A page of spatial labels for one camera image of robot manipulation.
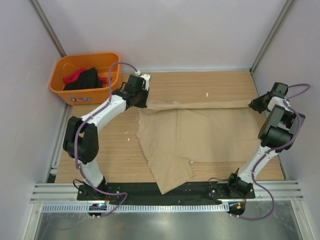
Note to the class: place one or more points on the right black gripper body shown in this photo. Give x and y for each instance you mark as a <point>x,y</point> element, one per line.
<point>258,104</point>

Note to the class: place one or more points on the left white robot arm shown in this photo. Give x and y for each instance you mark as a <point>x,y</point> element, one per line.
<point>81,140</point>

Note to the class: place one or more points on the black t shirt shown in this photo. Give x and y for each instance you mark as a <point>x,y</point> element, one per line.
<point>86,80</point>

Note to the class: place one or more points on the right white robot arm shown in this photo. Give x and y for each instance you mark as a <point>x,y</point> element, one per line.
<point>277,134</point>

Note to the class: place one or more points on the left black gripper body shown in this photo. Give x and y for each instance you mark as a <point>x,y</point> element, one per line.
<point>142,96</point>

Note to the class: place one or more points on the orange plastic basket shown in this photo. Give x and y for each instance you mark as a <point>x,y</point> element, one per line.
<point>102,61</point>

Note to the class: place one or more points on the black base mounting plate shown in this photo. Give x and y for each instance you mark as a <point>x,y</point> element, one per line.
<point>187,194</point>

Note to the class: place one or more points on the white slotted cable duct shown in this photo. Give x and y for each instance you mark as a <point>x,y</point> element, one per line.
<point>100,209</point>

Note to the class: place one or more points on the red t shirt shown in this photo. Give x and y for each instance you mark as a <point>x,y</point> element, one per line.
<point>74,77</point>

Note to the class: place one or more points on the aluminium frame rail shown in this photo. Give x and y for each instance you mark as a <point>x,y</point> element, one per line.
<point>281,190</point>

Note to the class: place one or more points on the beige t shirt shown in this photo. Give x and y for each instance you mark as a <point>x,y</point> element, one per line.
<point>172,135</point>

